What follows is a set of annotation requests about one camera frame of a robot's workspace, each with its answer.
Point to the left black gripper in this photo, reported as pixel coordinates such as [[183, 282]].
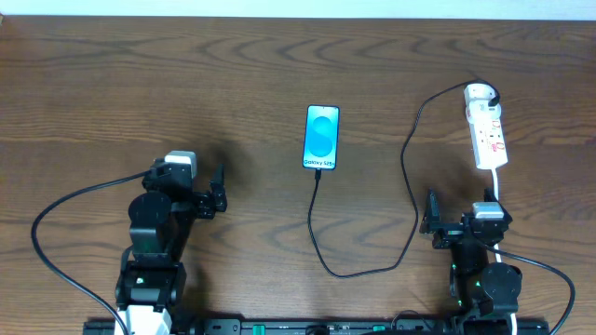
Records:
[[205, 201]]

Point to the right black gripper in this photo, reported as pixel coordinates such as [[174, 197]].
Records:
[[459, 228]]

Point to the blue Galaxy smartphone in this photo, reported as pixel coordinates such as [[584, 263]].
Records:
[[321, 137]]

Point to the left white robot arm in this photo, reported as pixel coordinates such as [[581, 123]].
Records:
[[152, 277]]

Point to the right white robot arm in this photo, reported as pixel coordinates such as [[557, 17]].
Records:
[[487, 291]]

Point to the white power strip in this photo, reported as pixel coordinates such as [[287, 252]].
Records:
[[483, 112]]

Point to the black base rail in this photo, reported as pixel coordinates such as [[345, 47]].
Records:
[[407, 325]]

